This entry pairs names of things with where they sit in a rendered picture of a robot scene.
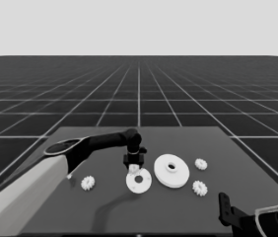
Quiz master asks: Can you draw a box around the white round carrier with pins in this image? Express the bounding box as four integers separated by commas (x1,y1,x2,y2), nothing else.
125,167,153,195

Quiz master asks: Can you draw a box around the large thick white disc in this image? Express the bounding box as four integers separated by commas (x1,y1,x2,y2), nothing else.
153,153,191,190

